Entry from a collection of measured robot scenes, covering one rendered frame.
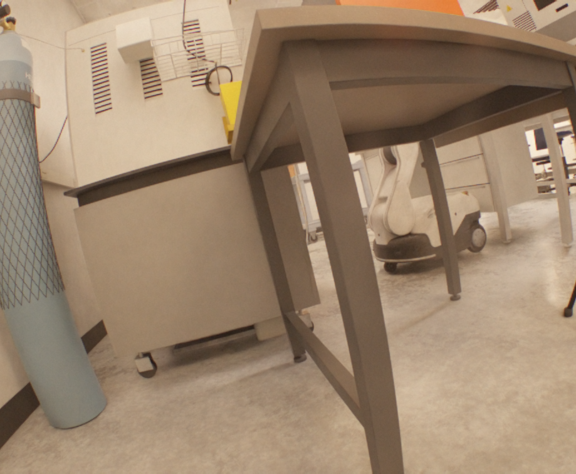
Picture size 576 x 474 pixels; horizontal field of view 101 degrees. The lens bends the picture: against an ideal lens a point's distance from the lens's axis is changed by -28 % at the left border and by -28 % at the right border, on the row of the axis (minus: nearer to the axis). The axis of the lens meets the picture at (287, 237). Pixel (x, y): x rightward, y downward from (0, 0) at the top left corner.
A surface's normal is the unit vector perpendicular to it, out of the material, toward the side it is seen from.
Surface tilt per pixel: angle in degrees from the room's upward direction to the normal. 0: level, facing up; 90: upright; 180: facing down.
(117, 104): 90
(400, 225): 90
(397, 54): 90
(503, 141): 90
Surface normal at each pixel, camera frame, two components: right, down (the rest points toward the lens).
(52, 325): 0.88, -0.18
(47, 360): 0.59, -0.07
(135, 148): 0.21, 0.04
